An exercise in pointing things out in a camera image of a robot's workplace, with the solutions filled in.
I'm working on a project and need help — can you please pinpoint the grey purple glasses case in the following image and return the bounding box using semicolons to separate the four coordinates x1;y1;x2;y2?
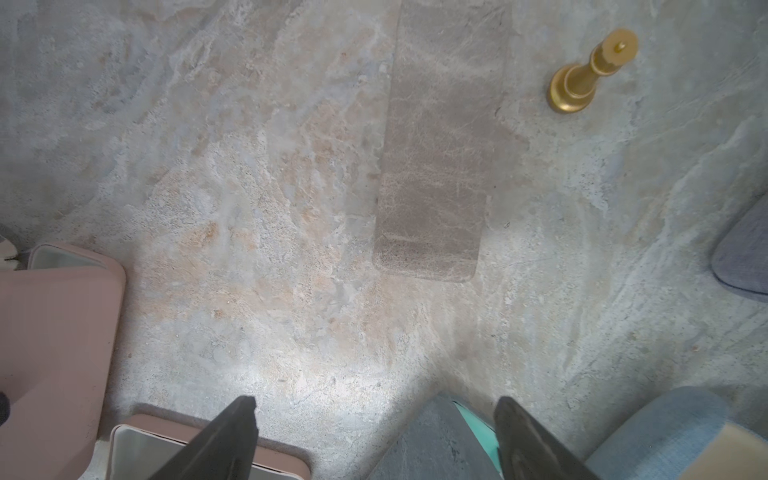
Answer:
711;195;767;303

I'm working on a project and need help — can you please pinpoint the pink closed glasses case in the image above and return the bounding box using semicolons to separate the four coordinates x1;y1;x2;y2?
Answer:
105;414;312;480

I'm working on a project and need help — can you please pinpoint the gold chess piece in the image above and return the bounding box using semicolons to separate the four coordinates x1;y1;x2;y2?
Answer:
547;28;638;114

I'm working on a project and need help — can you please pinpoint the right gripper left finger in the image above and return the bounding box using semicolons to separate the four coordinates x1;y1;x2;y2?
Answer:
150;395;259;480

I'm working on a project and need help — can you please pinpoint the blue case beige lining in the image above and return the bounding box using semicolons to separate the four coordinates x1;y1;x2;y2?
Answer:
585;386;767;479

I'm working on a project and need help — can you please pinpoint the grey mint open case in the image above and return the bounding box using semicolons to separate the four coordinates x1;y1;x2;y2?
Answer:
369;394;503;479

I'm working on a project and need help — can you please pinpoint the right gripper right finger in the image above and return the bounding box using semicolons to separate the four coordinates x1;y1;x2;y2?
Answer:
493;396;598;480

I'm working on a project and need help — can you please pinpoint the pink grey case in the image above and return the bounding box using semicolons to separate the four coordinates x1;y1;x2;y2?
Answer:
1;243;126;479

